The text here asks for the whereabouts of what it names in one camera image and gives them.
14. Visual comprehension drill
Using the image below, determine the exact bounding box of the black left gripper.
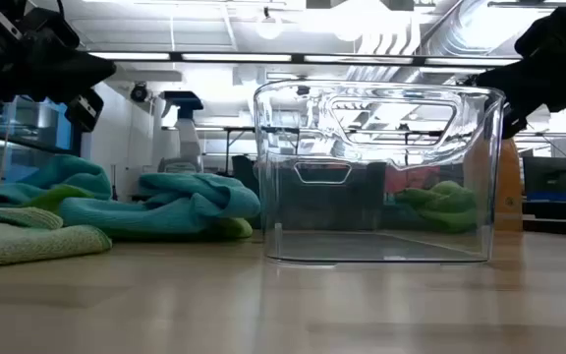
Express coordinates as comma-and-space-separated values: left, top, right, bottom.
0, 0, 117, 102

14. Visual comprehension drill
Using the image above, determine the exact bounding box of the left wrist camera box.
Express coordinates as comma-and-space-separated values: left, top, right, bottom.
64, 88, 105, 133

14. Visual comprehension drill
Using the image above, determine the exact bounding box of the dark computer monitor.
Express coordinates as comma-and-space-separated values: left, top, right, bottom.
522, 155, 566, 194

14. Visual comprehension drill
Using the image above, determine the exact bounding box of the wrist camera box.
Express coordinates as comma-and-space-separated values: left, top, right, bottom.
64, 88, 105, 133
501, 105, 530, 141

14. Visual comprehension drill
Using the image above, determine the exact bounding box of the grey spray bottle blue trigger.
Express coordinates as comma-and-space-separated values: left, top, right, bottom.
157, 90, 204, 174

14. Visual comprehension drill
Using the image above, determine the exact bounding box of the clear plastic bin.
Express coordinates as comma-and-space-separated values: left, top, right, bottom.
253, 79, 506, 266

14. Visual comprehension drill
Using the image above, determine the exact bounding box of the pale green microfiber towel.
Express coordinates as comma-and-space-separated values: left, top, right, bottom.
0, 206, 113, 270

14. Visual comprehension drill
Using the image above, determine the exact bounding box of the blue glass window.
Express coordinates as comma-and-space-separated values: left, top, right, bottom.
0, 97, 76, 166

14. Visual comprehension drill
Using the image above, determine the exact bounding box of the silver ventilation duct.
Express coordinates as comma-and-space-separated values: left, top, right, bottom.
351, 0, 525, 83

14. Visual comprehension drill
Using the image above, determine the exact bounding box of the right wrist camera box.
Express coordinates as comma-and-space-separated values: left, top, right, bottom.
501, 105, 530, 141

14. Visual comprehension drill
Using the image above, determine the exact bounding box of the orange spray bottle white trigger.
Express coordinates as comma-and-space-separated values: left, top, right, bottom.
463, 137, 524, 233

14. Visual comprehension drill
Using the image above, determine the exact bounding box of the white pendant lamp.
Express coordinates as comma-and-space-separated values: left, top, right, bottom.
255, 7, 284, 41

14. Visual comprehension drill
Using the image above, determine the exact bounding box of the overhead LED light bar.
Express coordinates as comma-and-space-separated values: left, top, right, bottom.
85, 50, 523, 69

